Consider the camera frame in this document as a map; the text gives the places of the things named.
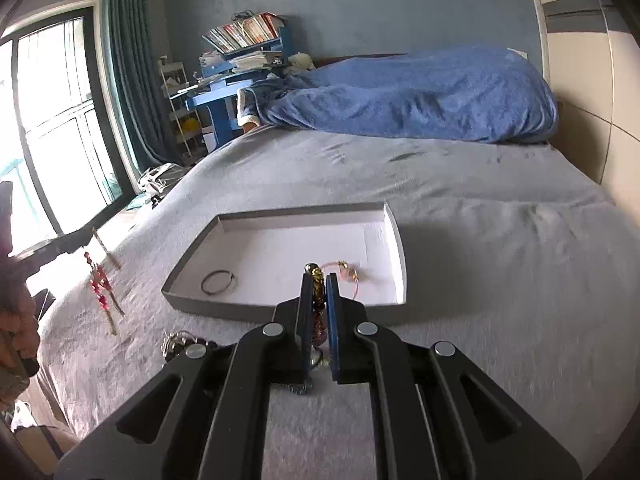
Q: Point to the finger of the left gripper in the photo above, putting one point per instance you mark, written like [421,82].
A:
[65,247]

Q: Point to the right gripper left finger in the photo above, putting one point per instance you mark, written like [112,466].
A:
[203,416]

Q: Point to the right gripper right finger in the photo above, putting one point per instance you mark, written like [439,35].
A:
[436,414]

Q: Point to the person's left hand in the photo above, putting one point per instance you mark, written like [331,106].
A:
[19,327]

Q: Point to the grey cardboard tray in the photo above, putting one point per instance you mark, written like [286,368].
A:
[242,265]

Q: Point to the grey bed cover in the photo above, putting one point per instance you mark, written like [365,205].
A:
[513,255]

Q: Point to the teal curtain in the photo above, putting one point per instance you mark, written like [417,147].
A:
[133,81]

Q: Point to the white shelf rack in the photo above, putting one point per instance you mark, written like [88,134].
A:
[185,124]

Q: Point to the blue desk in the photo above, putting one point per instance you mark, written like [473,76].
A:
[221,82]

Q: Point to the stack of papers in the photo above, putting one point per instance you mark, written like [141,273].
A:
[258,60]

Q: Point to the blue blanket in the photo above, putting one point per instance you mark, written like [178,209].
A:
[471,94]

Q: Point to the row of books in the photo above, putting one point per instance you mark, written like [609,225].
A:
[248,30]

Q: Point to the white plush toy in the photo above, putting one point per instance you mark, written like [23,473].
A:
[301,62]

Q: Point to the white wardrobe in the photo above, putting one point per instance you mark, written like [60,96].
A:
[591,61]

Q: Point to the window with dark frame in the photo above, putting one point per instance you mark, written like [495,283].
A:
[58,148]

